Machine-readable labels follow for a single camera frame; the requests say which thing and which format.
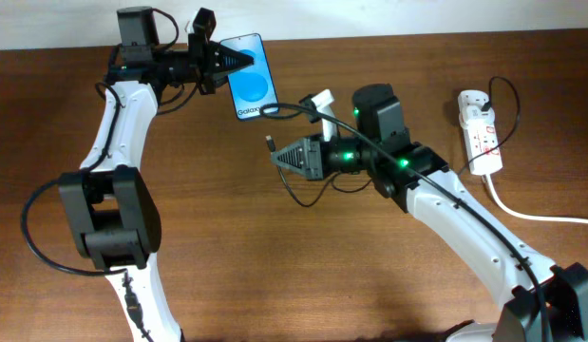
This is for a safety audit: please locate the white USB charger plug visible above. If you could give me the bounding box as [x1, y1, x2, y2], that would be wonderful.
[457, 89, 495, 129]

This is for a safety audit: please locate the white power strip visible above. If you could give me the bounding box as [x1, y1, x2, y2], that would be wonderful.
[459, 108, 503, 176]

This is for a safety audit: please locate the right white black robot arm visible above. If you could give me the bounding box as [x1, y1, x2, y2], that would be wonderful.
[260, 84, 588, 341]

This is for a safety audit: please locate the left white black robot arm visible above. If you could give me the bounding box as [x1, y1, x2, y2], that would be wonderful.
[57, 6, 254, 341]

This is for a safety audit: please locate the blue screen Galaxy smartphone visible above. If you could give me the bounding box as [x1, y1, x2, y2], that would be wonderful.
[220, 33, 277, 121]

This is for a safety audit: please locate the black USB charging cable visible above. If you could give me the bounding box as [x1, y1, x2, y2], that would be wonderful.
[265, 75, 522, 209]

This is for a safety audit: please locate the white power strip cord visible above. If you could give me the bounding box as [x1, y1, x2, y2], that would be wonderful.
[484, 173, 588, 226]

